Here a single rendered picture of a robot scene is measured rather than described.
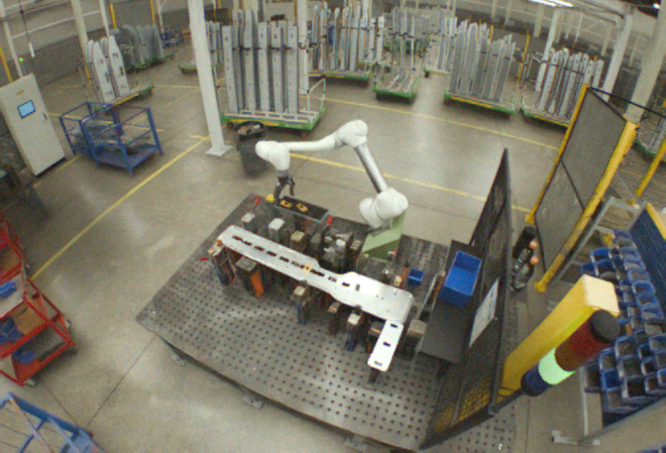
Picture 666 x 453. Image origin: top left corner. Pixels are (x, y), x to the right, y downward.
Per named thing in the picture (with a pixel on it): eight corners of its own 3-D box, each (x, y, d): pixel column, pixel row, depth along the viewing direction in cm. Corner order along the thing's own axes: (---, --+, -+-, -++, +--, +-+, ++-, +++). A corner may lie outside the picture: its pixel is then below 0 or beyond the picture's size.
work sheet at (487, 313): (468, 348, 126) (494, 316, 107) (475, 312, 142) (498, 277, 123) (472, 350, 126) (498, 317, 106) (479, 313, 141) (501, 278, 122)
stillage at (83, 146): (73, 154, 521) (57, 116, 462) (100, 138, 579) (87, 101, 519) (95, 163, 486) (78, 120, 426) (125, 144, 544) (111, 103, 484)
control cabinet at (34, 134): (39, 179, 445) (-10, 68, 291) (31, 174, 460) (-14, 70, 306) (67, 160, 503) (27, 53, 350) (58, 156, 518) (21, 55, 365)
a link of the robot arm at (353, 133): (391, 214, 232) (414, 207, 216) (382, 224, 221) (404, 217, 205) (345, 126, 224) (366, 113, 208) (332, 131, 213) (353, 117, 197)
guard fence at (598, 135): (545, 292, 276) (645, 130, 151) (535, 290, 280) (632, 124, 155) (532, 218, 373) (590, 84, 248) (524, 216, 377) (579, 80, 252)
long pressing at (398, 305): (212, 243, 201) (211, 241, 200) (232, 224, 217) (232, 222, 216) (403, 326, 154) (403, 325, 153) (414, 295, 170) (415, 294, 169)
